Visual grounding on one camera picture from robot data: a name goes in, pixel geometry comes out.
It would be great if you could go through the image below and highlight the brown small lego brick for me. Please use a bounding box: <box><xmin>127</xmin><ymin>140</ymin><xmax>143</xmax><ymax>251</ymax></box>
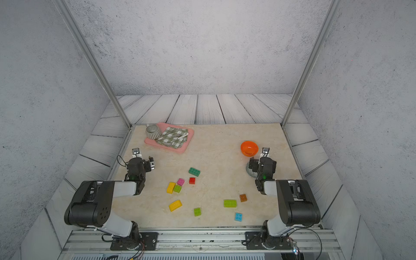
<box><xmin>239</xmin><ymin>194</ymin><xmax>248</xmax><ymax>202</ymax></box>

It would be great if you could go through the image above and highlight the lime long lego brick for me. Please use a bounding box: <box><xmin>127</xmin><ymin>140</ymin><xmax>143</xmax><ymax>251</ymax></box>
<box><xmin>223</xmin><ymin>199</ymin><xmax>237</xmax><ymax>208</ymax></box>

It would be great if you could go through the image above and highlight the yellow long lego brick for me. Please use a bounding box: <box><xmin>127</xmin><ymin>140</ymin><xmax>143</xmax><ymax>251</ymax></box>
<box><xmin>169</xmin><ymin>200</ymin><xmax>183</xmax><ymax>212</ymax></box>

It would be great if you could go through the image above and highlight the cyan small lego brick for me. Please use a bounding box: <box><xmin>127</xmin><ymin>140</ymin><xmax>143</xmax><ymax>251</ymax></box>
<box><xmin>235</xmin><ymin>212</ymin><xmax>243</xmax><ymax>222</ymax></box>

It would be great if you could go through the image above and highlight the lime small lego brick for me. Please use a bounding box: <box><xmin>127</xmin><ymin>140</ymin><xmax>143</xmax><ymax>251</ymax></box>
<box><xmin>193</xmin><ymin>208</ymin><xmax>202</xmax><ymax>217</ymax></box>

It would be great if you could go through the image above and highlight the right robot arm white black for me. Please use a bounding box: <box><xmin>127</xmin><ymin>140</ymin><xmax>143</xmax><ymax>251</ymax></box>
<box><xmin>248</xmin><ymin>157</ymin><xmax>321</xmax><ymax>240</ymax></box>

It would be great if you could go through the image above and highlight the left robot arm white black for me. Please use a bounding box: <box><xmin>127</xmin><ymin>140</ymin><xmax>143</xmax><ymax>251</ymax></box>
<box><xmin>64</xmin><ymin>157</ymin><xmax>155</xmax><ymax>241</ymax></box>

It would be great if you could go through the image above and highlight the yellow lego brick upper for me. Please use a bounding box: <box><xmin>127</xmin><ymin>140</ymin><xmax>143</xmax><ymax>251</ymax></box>
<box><xmin>166</xmin><ymin>182</ymin><xmax>176</xmax><ymax>194</ymax></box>

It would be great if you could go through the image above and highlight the pink small lego brick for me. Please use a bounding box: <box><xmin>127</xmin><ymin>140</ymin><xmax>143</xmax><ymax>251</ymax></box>
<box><xmin>177</xmin><ymin>178</ymin><xmax>185</xmax><ymax>186</ymax></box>

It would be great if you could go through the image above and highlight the light green small lego brick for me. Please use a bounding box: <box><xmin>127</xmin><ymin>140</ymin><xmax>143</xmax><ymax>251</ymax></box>
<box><xmin>173</xmin><ymin>184</ymin><xmax>182</xmax><ymax>193</ymax></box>

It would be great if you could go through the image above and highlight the dark green long lego brick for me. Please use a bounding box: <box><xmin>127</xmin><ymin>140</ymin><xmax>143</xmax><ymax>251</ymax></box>
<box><xmin>188</xmin><ymin>167</ymin><xmax>201</xmax><ymax>177</ymax></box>

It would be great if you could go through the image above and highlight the orange plastic bowl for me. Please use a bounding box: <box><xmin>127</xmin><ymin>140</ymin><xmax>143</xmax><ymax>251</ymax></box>
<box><xmin>240</xmin><ymin>141</ymin><xmax>259</xmax><ymax>157</ymax></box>

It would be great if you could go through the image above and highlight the striped ceramic cup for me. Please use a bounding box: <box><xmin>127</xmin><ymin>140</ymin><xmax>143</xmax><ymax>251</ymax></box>
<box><xmin>146</xmin><ymin>124</ymin><xmax>162</xmax><ymax>140</ymax></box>

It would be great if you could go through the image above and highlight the green checkered cloth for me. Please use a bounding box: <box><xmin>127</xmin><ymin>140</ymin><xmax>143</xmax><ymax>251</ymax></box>
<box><xmin>156</xmin><ymin>127</ymin><xmax>189</xmax><ymax>149</ymax></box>

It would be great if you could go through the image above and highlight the pink plastic tray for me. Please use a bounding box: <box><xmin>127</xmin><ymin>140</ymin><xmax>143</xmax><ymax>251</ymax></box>
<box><xmin>145</xmin><ymin>122</ymin><xmax>195</xmax><ymax>153</ymax></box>

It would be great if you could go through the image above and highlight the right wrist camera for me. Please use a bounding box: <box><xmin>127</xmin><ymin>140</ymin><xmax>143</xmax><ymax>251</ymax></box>
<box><xmin>260</xmin><ymin>147</ymin><xmax>270</xmax><ymax>158</ymax></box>

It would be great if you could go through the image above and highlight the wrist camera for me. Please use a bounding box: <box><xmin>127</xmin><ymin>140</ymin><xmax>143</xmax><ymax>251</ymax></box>
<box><xmin>132</xmin><ymin>148</ymin><xmax>143</xmax><ymax>159</ymax></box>
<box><xmin>260</xmin><ymin>147</ymin><xmax>270</xmax><ymax>158</ymax></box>

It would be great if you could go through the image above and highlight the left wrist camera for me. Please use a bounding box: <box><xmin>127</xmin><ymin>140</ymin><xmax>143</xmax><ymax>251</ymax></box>
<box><xmin>132</xmin><ymin>148</ymin><xmax>143</xmax><ymax>159</ymax></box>

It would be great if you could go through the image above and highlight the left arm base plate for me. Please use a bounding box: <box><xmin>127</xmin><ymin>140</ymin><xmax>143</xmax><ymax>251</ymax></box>
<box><xmin>110</xmin><ymin>232</ymin><xmax>158</xmax><ymax>251</ymax></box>

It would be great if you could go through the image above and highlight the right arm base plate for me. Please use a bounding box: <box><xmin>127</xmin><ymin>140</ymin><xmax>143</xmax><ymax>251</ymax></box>
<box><xmin>242</xmin><ymin>232</ymin><xmax>293</xmax><ymax>251</ymax></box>

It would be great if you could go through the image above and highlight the front aluminium rail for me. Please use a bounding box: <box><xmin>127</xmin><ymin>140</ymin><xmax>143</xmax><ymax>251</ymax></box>
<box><xmin>59</xmin><ymin>226</ymin><xmax>345</xmax><ymax>260</ymax></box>

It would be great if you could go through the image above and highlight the right aluminium frame post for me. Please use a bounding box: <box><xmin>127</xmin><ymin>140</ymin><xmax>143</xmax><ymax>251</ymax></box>
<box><xmin>281</xmin><ymin>0</ymin><xmax>341</xmax><ymax>129</ymax></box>

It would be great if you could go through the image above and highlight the aluminium frame post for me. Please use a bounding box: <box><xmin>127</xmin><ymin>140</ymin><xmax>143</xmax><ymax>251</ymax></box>
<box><xmin>54</xmin><ymin>0</ymin><xmax>132</xmax><ymax>130</ymax></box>
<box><xmin>281</xmin><ymin>0</ymin><xmax>341</xmax><ymax>129</ymax></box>

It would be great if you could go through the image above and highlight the left aluminium frame post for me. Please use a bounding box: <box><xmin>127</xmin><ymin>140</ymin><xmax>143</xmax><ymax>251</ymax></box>
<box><xmin>54</xmin><ymin>0</ymin><xmax>132</xmax><ymax>130</ymax></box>

